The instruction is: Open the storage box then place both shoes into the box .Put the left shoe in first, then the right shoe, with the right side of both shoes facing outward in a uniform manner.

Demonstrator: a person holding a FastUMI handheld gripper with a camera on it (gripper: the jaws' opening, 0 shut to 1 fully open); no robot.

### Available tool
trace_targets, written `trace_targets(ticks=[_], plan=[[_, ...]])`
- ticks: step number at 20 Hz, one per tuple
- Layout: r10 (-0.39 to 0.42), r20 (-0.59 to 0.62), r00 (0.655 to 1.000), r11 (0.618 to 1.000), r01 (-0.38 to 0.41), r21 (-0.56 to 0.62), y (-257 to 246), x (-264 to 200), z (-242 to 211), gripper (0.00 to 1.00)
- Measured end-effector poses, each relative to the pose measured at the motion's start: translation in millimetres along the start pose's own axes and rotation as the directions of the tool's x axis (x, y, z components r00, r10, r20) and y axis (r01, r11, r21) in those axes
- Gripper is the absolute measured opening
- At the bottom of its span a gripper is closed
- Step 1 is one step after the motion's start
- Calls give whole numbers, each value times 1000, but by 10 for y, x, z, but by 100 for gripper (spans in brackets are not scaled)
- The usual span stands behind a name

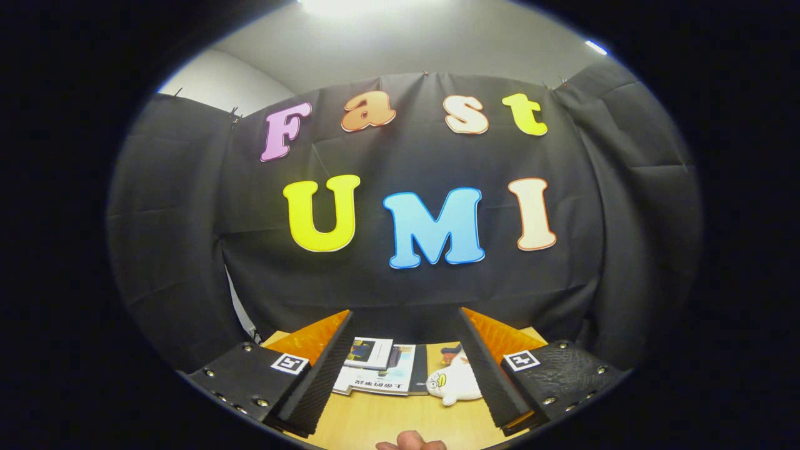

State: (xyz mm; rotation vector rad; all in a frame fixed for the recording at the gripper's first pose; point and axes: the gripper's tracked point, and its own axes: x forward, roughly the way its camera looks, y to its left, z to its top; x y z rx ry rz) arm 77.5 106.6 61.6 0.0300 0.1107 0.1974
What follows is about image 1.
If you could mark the penguin plush toy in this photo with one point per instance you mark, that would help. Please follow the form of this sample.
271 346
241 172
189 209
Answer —
450 353

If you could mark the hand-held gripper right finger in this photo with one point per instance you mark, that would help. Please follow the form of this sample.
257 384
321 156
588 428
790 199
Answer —
494 381

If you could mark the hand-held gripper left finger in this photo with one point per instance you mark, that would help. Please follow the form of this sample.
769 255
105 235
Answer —
319 381

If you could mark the dark cover book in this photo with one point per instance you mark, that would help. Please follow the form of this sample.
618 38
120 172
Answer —
420 369

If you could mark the white seal plush toy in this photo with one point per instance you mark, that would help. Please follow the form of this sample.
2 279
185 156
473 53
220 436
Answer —
459 384

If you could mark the white book blue photo cover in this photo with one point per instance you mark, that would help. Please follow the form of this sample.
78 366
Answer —
370 353

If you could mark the plain white book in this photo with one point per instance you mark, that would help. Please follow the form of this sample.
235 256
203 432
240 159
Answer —
342 382

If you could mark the book with beach cover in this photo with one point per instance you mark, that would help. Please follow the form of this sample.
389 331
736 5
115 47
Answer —
394 375

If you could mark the small ceiling light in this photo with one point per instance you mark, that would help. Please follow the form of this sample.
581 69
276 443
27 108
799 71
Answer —
595 47

